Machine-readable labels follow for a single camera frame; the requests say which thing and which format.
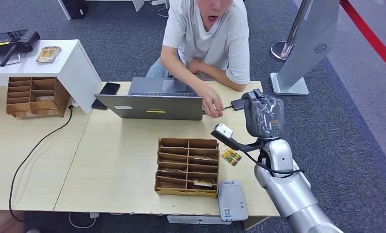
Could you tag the person's left hand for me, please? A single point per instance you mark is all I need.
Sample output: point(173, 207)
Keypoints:
point(196, 67)

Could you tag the person's right hand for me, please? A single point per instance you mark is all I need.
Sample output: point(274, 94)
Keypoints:
point(213, 103)

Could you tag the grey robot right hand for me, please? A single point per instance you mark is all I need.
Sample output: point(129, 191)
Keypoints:
point(263, 115)

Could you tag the autumn forest print ID card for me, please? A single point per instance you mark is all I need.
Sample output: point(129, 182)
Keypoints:
point(231, 157)

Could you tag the white card reader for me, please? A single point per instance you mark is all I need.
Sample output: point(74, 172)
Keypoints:
point(233, 199)

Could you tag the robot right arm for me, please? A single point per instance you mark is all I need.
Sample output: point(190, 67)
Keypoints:
point(292, 193)

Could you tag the person's left forearm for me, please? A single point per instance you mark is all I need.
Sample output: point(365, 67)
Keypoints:
point(221, 78)

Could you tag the person's right forearm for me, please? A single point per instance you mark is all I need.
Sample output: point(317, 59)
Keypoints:
point(186, 78)

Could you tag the person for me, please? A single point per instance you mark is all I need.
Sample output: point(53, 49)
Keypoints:
point(212, 41)

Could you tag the flat cardboard slotted card tray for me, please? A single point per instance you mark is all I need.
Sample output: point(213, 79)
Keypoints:
point(173, 159)

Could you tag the pale card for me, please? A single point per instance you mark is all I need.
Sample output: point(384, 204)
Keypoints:
point(44, 98)

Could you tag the white power strip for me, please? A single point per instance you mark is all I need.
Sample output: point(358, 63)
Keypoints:
point(157, 2)

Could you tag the grey laptop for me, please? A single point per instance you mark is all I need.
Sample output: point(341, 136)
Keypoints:
point(131, 107)

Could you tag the white desk legs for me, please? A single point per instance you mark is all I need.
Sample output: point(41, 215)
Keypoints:
point(138, 4)

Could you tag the grey kiosk stand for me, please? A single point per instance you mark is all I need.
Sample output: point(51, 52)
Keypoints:
point(308, 41)

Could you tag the black smartphone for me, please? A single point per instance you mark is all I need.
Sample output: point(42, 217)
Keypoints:
point(110, 88)

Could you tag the white power plug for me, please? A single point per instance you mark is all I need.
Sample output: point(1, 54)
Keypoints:
point(75, 103)

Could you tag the white shelf unit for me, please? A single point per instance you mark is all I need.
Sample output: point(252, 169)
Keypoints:
point(67, 64)

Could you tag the black box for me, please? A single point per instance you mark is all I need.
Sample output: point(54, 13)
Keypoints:
point(77, 8)

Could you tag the cardboard compartment organizer box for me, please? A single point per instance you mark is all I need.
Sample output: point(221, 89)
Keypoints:
point(61, 96)

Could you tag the stack of printed cards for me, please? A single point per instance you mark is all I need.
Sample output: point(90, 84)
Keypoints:
point(48, 54)

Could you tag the black desktop device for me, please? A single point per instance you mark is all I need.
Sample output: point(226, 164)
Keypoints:
point(25, 40)

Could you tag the reddish brown object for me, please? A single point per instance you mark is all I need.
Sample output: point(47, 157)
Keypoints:
point(3, 223)

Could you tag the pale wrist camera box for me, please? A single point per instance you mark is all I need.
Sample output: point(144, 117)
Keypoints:
point(223, 131)

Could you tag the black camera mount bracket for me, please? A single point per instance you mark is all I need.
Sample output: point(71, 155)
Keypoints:
point(241, 146)

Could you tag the chrome stanchion post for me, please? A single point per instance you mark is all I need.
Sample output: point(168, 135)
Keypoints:
point(278, 51)

